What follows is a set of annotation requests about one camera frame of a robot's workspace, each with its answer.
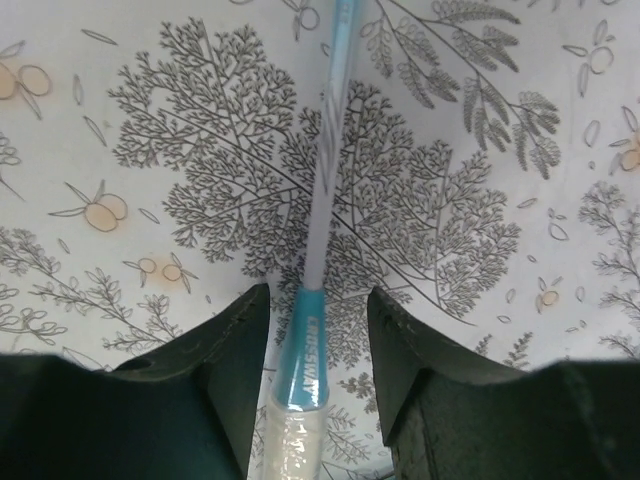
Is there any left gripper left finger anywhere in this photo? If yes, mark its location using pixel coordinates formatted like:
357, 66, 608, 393
1, 284, 270, 479

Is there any blue badminton racket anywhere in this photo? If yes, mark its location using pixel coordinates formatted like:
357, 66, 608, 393
254, 1, 364, 479

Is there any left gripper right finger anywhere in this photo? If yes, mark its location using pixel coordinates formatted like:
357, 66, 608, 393
367, 288, 639, 480

